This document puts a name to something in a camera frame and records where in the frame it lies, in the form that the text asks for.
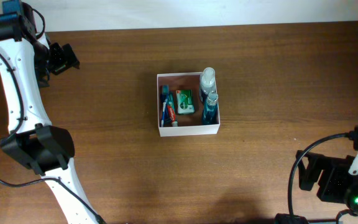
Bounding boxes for blue white toothbrush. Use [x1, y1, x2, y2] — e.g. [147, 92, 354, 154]
[160, 85, 169, 127]

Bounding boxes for red green toothpaste tube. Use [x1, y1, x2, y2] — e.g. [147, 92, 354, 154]
[167, 92, 178, 127]

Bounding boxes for green soap bar pack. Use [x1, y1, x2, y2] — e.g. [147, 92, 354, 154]
[176, 90, 195, 114]

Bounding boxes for blue mouthwash bottle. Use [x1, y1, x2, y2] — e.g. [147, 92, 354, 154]
[201, 92, 219, 125]

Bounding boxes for purple foam soap bottle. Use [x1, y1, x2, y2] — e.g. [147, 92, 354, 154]
[199, 67, 216, 103]

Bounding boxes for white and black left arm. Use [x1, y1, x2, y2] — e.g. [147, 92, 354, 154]
[0, 0, 104, 224]

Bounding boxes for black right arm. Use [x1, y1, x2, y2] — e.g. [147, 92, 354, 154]
[274, 126, 358, 224]

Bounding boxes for pink white open box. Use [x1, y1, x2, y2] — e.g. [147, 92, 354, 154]
[157, 72, 221, 137]

